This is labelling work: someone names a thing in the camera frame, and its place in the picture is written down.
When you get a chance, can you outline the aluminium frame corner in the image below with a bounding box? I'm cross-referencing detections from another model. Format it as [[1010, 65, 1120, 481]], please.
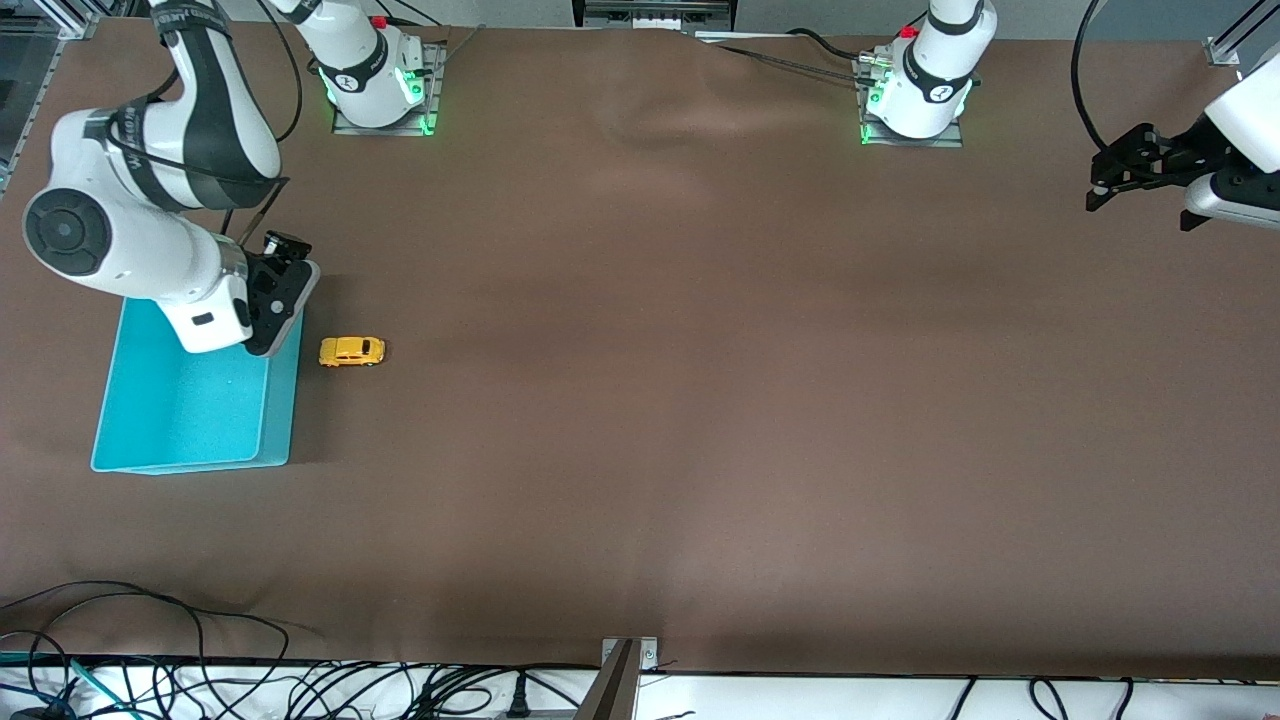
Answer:
[[1205, 0, 1280, 67]]

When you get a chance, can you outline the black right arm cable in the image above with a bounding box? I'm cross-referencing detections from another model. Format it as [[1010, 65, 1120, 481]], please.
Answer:
[[222, 0, 306, 246]]

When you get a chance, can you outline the thin black table cable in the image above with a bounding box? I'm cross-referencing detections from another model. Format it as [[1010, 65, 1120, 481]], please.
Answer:
[[712, 44, 871, 83]]

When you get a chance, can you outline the aluminium profile bracket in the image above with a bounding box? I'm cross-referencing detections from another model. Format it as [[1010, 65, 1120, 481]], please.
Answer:
[[575, 636, 661, 720]]

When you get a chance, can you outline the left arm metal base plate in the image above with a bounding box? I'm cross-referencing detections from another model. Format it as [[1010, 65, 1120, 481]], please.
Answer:
[[855, 55, 967, 149]]

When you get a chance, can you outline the teal plastic bin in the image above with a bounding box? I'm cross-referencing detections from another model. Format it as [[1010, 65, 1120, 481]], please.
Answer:
[[90, 295, 305, 475]]

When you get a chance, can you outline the black equipment box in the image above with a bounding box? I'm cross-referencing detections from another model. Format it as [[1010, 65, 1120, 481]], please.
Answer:
[[572, 0, 739, 33]]

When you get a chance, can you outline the black looped cable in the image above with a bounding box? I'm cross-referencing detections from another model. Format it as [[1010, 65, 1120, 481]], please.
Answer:
[[1029, 678, 1073, 720]]

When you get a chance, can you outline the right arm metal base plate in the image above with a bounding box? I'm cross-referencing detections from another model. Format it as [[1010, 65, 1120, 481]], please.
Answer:
[[332, 42, 448, 137]]

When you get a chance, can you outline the long black floor cable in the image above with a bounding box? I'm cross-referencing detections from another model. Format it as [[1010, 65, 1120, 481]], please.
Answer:
[[0, 580, 301, 696]]

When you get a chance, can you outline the aluminium frame post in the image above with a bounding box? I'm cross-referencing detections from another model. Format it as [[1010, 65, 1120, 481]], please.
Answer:
[[0, 0, 101, 41]]

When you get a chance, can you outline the teal cable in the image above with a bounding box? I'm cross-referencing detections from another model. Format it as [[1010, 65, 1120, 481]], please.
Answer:
[[0, 652, 137, 720]]

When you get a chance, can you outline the yellow beetle toy car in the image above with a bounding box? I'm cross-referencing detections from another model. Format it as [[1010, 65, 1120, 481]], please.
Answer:
[[318, 336, 387, 368]]

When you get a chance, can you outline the thick black table cable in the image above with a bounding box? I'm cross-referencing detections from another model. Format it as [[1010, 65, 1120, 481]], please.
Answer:
[[788, 27, 877, 67]]

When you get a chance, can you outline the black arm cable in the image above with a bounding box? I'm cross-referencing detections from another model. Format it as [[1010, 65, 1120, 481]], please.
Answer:
[[222, 0, 306, 246], [1071, 0, 1136, 153]]

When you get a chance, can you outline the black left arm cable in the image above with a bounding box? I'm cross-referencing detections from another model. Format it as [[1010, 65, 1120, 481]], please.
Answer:
[[1071, 0, 1136, 153]]

